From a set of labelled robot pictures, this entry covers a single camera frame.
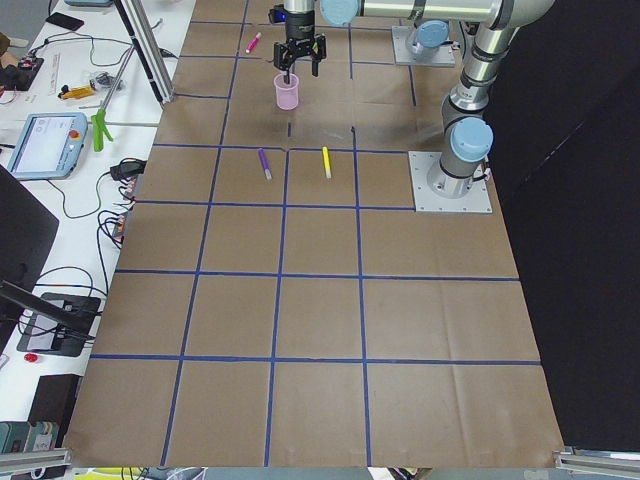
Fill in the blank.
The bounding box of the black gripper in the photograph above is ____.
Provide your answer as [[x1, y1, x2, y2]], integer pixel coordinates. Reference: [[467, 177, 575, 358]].
[[273, 0, 327, 84]]

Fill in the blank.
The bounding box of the pink marker pen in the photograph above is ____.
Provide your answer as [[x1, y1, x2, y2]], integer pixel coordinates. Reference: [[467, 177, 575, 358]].
[[245, 32, 262, 54]]

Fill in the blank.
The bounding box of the purple marker pen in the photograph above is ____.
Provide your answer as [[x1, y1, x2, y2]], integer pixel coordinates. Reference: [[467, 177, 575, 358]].
[[258, 148, 272, 180]]

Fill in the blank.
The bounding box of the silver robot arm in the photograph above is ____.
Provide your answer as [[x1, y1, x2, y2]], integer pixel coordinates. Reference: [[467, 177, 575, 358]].
[[320, 0, 553, 199], [407, 19, 449, 55]]

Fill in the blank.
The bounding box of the pink mesh cup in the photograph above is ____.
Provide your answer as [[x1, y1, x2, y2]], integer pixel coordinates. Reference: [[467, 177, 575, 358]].
[[273, 73, 299, 111]]

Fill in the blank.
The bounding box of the yellow marker pen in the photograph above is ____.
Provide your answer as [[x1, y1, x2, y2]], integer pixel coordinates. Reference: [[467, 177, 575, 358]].
[[322, 146, 332, 179]]

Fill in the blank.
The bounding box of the black power adapter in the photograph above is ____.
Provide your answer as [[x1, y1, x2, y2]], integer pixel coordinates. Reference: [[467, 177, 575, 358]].
[[109, 158, 147, 181]]

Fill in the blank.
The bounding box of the long reacher grabber tool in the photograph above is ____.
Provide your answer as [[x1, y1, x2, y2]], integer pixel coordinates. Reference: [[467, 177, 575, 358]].
[[91, 46, 135, 152]]

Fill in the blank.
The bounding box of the black smartphone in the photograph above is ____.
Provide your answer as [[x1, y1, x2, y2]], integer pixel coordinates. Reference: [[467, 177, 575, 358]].
[[46, 12, 84, 31]]

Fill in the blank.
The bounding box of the brown paper table cover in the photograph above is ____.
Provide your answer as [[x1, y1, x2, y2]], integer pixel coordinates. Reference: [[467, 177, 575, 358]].
[[65, 1, 562, 468]]

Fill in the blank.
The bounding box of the blue teach pendant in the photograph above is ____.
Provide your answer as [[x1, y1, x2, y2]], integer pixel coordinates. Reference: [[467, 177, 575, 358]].
[[8, 113, 88, 181]]

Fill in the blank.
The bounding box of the black monitor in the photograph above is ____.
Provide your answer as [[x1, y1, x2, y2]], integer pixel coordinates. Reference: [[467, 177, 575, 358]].
[[1, 169, 101, 357]]

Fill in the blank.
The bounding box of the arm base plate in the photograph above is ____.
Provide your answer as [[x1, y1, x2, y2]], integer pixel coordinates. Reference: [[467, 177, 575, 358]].
[[391, 20, 456, 68], [408, 151, 493, 214]]

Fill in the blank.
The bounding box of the aluminium frame post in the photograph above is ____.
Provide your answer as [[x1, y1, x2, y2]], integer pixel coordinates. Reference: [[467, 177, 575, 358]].
[[114, 0, 174, 105]]

